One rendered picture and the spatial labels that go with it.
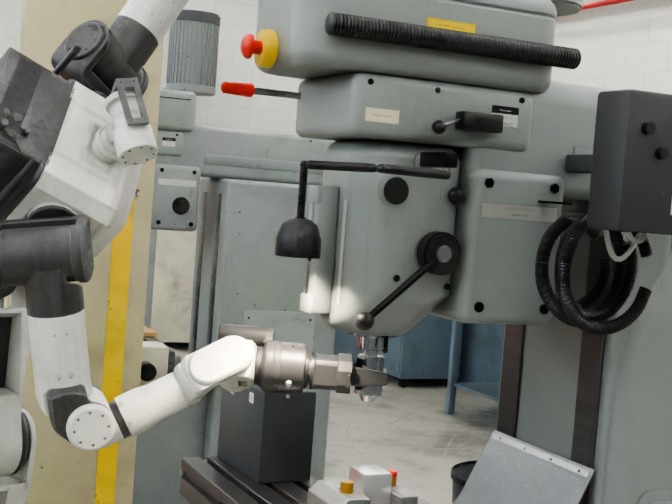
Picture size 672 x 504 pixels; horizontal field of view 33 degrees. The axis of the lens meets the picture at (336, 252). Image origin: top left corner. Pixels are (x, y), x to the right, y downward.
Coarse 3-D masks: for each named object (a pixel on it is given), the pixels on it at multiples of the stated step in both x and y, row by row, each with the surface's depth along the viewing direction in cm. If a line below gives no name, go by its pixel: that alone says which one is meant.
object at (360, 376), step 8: (352, 368) 191; (360, 368) 191; (352, 376) 190; (360, 376) 191; (368, 376) 191; (376, 376) 191; (384, 376) 191; (352, 384) 191; (360, 384) 191; (368, 384) 191; (376, 384) 191; (384, 384) 191
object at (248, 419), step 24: (240, 408) 241; (264, 408) 231; (288, 408) 233; (312, 408) 236; (240, 432) 240; (264, 432) 231; (288, 432) 234; (312, 432) 237; (240, 456) 240; (264, 456) 232; (288, 456) 234; (264, 480) 232; (288, 480) 235
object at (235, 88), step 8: (224, 88) 189; (232, 88) 189; (240, 88) 190; (248, 88) 190; (256, 88) 192; (264, 88) 193; (248, 96) 191; (280, 96) 194; (288, 96) 194; (296, 96) 195
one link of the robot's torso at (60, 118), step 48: (0, 96) 184; (48, 96) 190; (96, 96) 197; (0, 144) 180; (48, 144) 185; (96, 144) 189; (0, 192) 183; (48, 192) 183; (96, 192) 187; (96, 240) 191
